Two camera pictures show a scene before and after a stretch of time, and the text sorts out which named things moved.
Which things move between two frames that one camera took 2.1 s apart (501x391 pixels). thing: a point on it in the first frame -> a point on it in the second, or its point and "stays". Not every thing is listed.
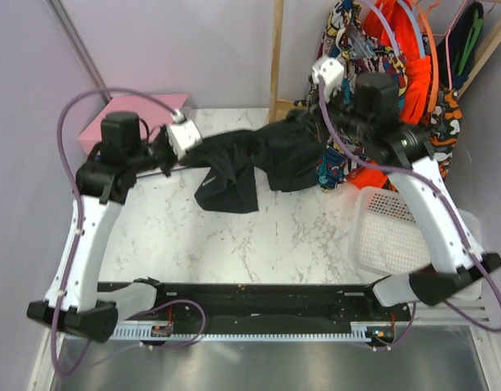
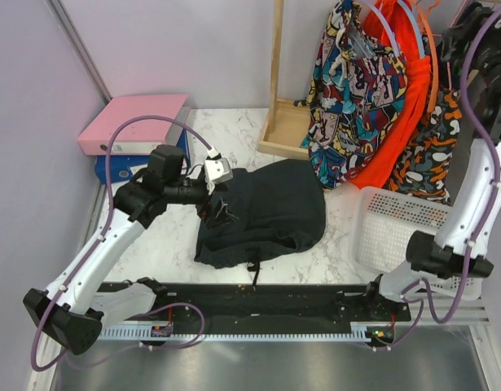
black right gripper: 336,94 -> 456,37
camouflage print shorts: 441,127 stays
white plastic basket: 388,238 stays
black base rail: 170,303 stays
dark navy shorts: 286,153 -> 281,208
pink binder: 154,113 stays
